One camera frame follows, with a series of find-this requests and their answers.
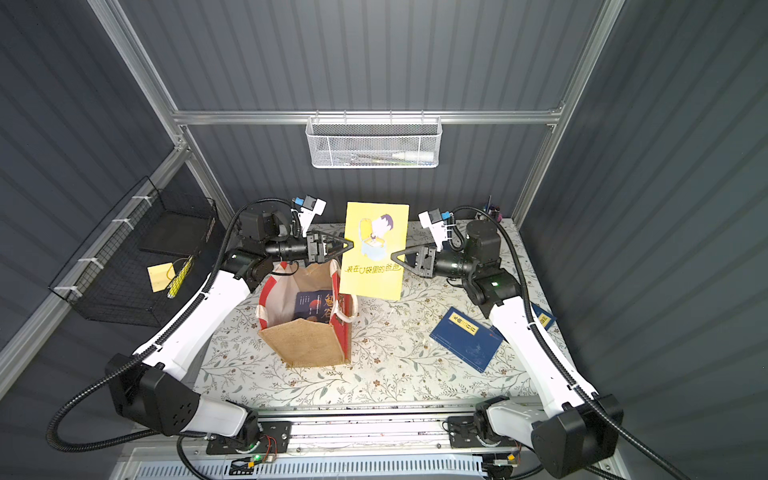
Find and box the yellow cartoon cover book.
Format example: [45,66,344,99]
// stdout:
[340,202,410,301]

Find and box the dark portrait book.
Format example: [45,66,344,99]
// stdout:
[293,290,335,324]

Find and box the jute canvas bag red trim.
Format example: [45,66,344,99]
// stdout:
[257,260,359,368]

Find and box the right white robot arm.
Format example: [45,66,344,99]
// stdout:
[391,207,686,479]

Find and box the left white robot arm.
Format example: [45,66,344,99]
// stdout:
[45,196,354,453]

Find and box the pink pen cup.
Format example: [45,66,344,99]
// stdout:
[484,196,503,223]

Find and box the white marker in basket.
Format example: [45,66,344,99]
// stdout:
[387,151,435,165]

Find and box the blue book front centre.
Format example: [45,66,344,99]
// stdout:
[430,307,505,373]

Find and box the blue book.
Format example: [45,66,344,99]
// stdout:
[430,307,505,373]
[531,303,557,331]

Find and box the black tray in side basket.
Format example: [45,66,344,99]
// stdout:
[138,212,215,257]

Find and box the blue book front right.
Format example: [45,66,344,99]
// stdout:
[531,303,557,331]

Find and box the yellow pen in basket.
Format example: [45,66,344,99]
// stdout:
[167,256,194,299]

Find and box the yellow sticky note pad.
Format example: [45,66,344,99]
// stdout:
[147,263,176,293]

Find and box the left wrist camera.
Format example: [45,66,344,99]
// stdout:
[293,195,327,237]

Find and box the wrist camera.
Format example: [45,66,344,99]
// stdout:
[293,195,327,237]
[418,209,453,252]

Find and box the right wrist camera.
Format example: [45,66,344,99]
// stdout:
[418,209,453,252]

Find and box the white wire wall basket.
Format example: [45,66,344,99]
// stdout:
[305,115,443,169]

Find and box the black wire side basket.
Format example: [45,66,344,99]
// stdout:
[49,178,224,327]

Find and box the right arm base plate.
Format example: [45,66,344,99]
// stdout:
[441,416,524,450]

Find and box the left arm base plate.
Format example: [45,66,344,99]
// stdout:
[206,421,293,455]

